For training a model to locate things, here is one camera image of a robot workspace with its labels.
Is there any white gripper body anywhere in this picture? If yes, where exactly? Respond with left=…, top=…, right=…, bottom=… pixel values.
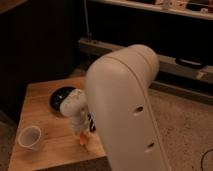
left=70, top=112, right=89, bottom=135

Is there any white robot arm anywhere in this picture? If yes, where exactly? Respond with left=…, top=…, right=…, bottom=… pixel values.
left=60, top=45, right=171, bottom=171

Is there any black striped box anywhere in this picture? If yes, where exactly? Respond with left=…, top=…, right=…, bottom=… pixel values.
left=88, top=114, right=96, bottom=132

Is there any wooden table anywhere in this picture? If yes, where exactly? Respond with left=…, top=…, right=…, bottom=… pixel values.
left=8, top=76, right=105, bottom=171

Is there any black round bowl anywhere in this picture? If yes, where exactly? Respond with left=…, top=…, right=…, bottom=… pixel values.
left=49, top=87, right=74, bottom=111

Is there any clear plastic cup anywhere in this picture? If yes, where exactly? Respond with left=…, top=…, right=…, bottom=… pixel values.
left=18, top=125, right=42, bottom=151

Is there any metal pole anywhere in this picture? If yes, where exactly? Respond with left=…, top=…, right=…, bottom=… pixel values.
left=83, top=0, right=92, bottom=41

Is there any grey baseboard rail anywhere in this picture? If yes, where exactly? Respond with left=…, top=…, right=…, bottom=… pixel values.
left=78, top=38, right=213, bottom=84

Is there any wall shelf with items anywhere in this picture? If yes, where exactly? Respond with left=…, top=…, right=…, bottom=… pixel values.
left=90, top=0, right=213, bottom=21

